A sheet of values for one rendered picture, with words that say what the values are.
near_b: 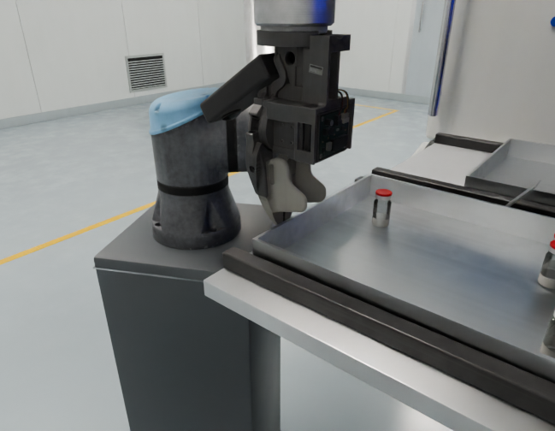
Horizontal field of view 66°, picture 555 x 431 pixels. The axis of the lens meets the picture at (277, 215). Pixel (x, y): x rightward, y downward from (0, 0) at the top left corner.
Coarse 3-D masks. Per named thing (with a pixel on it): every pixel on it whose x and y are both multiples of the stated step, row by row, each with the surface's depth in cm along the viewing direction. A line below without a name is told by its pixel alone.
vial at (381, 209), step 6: (378, 198) 54; (384, 198) 53; (390, 198) 54; (378, 204) 54; (384, 204) 54; (390, 204) 54; (378, 210) 54; (384, 210) 54; (390, 210) 54; (372, 216) 56; (378, 216) 54; (384, 216) 54; (372, 222) 56; (378, 222) 55; (384, 222) 55
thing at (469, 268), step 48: (336, 192) 57; (432, 192) 58; (288, 240) 50; (336, 240) 52; (384, 240) 52; (432, 240) 52; (480, 240) 52; (528, 240) 52; (336, 288) 40; (384, 288) 43; (432, 288) 43; (480, 288) 43; (528, 288) 43; (480, 336) 32; (528, 336) 37
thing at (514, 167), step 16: (512, 144) 81; (528, 144) 79; (544, 144) 78; (496, 160) 75; (512, 160) 80; (528, 160) 80; (544, 160) 78; (480, 176) 69; (496, 176) 72; (512, 176) 72; (528, 176) 72; (544, 176) 72; (496, 192) 61; (512, 192) 60; (528, 192) 58; (544, 192) 57
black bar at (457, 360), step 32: (224, 256) 46; (256, 256) 45; (288, 288) 41; (320, 288) 40; (352, 320) 37; (384, 320) 36; (416, 352) 34; (448, 352) 32; (480, 352) 32; (480, 384) 32; (512, 384) 30; (544, 384) 30; (544, 416) 29
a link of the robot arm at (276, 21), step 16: (256, 0) 38; (272, 0) 37; (288, 0) 36; (304, 0) 36; (320, 0) 37; (256, 16) 39; (272, 16) 37; (288, 16) 37; (304, 16) 37; (320, 16) 37; (320, 32) 39
